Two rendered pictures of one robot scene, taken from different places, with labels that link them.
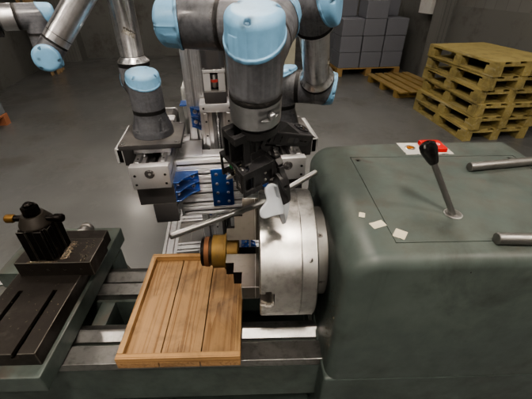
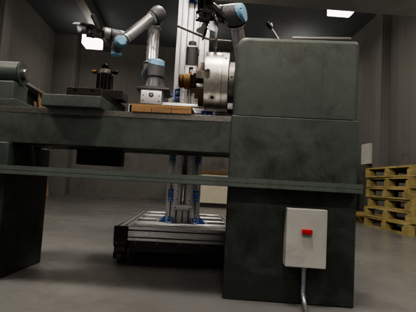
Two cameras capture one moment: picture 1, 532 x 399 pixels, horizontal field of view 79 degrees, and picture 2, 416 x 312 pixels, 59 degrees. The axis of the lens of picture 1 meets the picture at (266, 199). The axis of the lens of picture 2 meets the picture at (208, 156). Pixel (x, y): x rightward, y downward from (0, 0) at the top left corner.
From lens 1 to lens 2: 1.78 m
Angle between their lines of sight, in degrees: 39
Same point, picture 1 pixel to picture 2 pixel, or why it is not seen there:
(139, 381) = (136, 129)
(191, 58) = (180, 65)
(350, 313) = (239, 64)
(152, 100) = (159, 70)
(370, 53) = not seen: hidden behind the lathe
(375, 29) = not seen: hidden behind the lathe
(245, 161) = (203, 7)
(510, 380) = (329, 124)
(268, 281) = (208, 64)
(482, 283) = (288, 49)
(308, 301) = (225, 75)
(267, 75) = not seen: outside the picture
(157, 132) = (157, 85)
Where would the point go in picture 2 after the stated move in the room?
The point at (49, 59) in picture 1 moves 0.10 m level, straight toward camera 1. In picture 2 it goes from (122, 40) to (126, 35)
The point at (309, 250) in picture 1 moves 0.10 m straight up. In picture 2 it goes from (226, 56) to (226, 37)
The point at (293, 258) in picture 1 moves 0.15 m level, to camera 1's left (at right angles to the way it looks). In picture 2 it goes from (218, 57) to (190, 56)
